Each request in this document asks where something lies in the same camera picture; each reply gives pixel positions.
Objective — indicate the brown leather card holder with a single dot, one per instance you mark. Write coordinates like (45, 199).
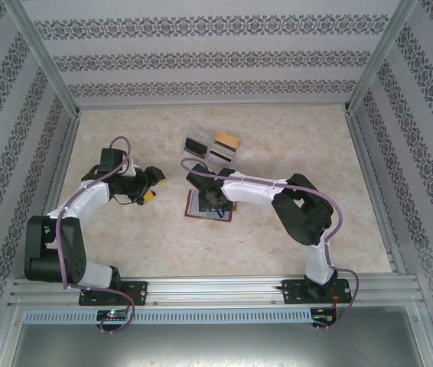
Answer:
(226, 217)

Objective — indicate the orange credit card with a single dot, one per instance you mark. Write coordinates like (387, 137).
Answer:
(230, 137)

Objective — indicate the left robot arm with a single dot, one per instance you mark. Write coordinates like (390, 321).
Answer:
(82, 199)

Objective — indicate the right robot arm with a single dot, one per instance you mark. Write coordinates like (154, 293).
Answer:
(304, 214)

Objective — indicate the silver card with stripe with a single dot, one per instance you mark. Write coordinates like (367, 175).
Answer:
(220, 156)

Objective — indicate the gold card with black stripe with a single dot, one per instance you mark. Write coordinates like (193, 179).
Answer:
(224, 146)

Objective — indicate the clear acrylic card organizer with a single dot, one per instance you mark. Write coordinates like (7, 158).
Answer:
(199, 132)

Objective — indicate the grey metal sheet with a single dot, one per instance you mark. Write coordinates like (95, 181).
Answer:
(216, 348)

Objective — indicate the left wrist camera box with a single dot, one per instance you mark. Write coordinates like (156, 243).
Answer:
(134, 168)

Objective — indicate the aluminium side rail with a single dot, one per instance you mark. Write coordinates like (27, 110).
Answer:
(369, 183)
(57, 179)

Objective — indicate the aluminium mounting rail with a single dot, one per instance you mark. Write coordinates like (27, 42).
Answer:
(216, 290)

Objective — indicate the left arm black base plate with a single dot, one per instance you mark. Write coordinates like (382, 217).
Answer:
(138, 292)

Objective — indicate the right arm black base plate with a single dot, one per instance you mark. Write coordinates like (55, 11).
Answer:
(293, 292)

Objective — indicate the aluminium frame post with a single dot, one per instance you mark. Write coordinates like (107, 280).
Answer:
(44, 57)
(383, 57)

